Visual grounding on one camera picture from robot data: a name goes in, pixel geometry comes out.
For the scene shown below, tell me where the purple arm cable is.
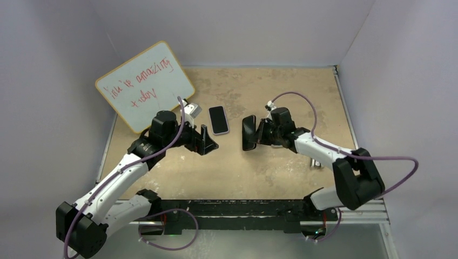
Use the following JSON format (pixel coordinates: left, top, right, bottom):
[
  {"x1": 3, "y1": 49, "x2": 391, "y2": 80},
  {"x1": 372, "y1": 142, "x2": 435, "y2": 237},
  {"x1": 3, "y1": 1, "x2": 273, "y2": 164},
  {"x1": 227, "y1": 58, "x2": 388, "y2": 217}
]
[
  {"x1": 265, "y1": 92, "x2": 419, "y2": 244},
  {"x1": 62, "y1": 96, "x2": 199, "y2": 259}
]

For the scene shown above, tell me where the aluminium rail frame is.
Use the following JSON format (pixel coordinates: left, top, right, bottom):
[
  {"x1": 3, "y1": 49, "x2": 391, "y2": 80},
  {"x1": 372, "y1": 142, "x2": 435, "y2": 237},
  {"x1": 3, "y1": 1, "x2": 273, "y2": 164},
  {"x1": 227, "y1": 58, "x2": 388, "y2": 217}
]
[{"x1": 63, "y1": 199, "x2": 400, "y2": 259}]

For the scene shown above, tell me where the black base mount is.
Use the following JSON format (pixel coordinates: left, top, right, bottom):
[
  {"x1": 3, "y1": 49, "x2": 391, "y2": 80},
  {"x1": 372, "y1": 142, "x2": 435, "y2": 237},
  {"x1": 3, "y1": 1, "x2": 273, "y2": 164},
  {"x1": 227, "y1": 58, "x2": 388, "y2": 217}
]
[{"x1": 137, "y1": 189, "x2": 339, "y2": 237}]

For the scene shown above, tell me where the lilac phone case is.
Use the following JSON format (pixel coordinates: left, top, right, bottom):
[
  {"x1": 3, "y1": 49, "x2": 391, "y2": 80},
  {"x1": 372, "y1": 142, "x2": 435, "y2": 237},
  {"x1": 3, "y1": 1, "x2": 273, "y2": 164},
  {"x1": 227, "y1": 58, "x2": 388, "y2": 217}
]
[{"x1": 208, "y1": 106, "x2": 230, "y2": 135}]

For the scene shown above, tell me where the silver stapler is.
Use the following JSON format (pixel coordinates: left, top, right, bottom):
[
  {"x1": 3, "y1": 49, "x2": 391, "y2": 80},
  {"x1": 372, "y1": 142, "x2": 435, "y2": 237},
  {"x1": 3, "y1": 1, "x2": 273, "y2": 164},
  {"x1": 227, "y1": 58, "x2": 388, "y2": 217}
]
[{"x1": 311, "y1": 159, "x2": 322, "y2": 168}]

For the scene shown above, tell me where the yellow-framed whiteboard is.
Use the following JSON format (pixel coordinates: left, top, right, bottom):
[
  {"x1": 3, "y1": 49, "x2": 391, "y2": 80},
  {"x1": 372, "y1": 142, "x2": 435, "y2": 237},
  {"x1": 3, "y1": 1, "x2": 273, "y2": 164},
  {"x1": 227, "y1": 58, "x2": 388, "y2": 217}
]
[{"x1": 95, "y1": 41, "x2": 196, "y2": 133}]

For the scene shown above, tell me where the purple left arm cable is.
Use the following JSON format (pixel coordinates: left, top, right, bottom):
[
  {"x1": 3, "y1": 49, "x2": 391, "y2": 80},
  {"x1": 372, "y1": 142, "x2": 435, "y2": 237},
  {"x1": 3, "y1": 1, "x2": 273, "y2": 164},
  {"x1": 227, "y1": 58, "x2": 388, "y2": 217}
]
[{"x1": 62, "y1": 96, "x2": 199, "y2": 259}]

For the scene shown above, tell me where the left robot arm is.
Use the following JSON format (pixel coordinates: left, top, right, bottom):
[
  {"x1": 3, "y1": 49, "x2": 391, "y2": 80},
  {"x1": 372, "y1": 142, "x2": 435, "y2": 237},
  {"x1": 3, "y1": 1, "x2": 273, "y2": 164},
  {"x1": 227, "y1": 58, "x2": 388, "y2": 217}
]
[{"x1": 56, "y1": 109, "x2": 219, "y2": 258}]

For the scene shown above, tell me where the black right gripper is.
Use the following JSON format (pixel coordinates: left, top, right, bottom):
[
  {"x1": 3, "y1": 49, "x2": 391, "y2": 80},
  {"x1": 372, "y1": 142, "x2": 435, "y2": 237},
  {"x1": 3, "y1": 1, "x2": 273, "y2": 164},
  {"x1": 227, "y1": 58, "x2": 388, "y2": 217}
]
[{"x1": 250, "y1": 119, "x2": 282, "y2": 146}]

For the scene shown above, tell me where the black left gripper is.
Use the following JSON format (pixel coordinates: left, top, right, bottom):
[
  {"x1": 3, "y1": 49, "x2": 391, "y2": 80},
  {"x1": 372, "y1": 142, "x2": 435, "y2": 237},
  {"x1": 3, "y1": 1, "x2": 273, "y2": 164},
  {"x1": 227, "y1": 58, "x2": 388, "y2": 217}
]
[{"x1": 164, "y1": 116, "x2": 217, "y2": 155}]

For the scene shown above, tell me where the silver-edged phone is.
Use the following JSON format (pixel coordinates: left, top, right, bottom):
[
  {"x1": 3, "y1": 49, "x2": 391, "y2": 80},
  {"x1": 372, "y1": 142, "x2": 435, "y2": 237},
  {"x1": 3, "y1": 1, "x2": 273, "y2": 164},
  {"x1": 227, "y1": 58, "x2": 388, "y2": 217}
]
[{"x1": 242, "y1": 115, "x2": 257, "y2": 151}]

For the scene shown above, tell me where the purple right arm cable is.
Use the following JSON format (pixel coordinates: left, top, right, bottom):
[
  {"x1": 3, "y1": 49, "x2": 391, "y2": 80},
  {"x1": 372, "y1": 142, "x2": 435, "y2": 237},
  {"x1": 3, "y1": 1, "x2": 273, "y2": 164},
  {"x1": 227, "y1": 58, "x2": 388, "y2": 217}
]
[{"x1": 265, "y1": 92, "x2": 419, "y2": 244}]

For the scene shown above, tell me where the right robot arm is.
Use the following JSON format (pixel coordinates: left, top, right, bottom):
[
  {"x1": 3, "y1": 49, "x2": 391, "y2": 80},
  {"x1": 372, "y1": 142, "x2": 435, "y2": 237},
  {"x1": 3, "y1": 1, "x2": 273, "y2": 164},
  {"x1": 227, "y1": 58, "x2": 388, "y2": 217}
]
[{"x1": 242, "y1": 107, "x2": 385, "y2": 220}]

